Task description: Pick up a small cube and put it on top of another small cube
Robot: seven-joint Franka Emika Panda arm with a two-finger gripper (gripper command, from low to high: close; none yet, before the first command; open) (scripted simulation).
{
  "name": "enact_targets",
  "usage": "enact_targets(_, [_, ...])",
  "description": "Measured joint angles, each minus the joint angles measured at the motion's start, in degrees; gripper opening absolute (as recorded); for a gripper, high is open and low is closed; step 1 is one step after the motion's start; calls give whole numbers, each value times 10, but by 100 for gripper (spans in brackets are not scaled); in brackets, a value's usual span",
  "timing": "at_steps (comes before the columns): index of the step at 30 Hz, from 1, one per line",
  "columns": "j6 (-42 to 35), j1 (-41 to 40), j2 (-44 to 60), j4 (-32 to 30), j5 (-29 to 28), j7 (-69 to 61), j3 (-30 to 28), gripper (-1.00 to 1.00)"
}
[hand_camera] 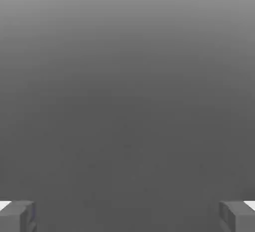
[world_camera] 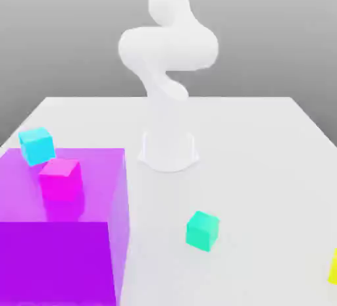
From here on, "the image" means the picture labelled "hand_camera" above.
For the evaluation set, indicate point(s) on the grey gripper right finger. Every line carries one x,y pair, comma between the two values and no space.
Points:
239,218

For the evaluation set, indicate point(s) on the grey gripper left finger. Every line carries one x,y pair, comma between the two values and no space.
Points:
14,218

